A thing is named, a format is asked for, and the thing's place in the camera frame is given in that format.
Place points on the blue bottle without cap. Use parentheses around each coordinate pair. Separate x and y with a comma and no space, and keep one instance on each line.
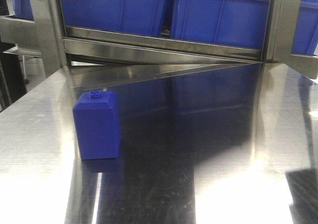
(97,124)

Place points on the blue bin centre right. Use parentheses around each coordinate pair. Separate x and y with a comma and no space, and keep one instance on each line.
(238,23)

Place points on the blue bin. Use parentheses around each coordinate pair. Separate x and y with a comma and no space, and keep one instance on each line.
(143,17)
(22,9)
(238,23)
(306,35)

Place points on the blue bin centre left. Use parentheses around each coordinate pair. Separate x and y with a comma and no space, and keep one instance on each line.
(143,17)

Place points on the blue bin far right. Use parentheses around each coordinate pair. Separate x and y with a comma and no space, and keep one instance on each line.
(306,35)

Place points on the blue bin far left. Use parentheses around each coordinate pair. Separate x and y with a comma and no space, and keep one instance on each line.
(22,9)

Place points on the stainless steel shelf frame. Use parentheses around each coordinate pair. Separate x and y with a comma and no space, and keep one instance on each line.
(48,37)

